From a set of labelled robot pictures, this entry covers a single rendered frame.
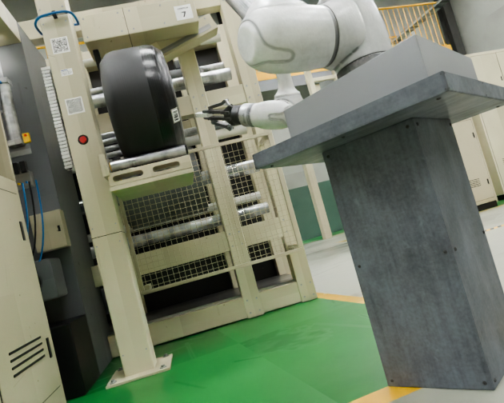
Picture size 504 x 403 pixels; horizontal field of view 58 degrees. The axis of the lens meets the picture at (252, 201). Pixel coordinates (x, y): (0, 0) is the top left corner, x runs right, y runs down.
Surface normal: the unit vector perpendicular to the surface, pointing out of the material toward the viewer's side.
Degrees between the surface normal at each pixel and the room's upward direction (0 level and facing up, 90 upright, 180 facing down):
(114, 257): 90
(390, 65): 90
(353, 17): 87
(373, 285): 90
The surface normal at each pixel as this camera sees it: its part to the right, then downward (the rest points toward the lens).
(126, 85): 0.11, -0.18
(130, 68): 0.04, -0.42
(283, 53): 0.18, 0.66
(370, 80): -0.66, 0.12
